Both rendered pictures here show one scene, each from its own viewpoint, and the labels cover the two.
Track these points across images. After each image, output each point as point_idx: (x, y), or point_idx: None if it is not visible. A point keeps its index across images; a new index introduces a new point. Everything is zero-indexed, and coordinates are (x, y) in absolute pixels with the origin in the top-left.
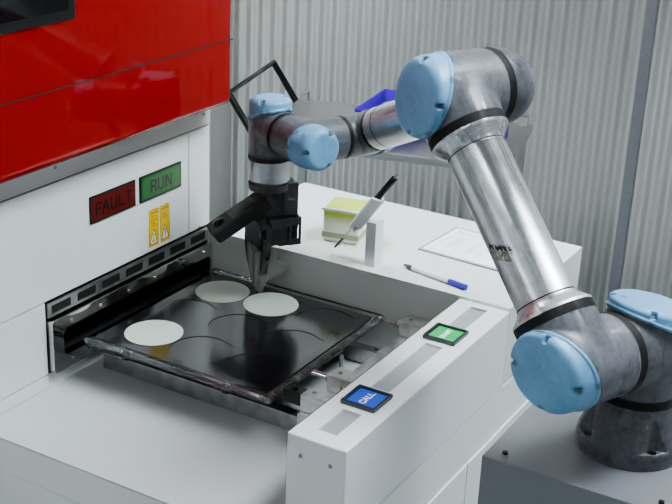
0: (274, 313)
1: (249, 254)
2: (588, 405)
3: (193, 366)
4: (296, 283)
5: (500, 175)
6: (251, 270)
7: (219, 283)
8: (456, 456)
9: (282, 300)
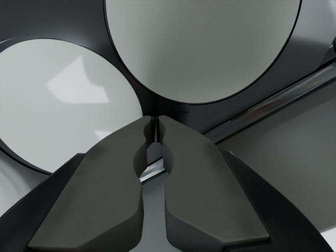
0: (1, 108)
1: (209, 180)
2: None
3: None
4: (163, 202)
5: None
6: (172, 138)
7: (265, 30)
8: None
9: (85, 152)
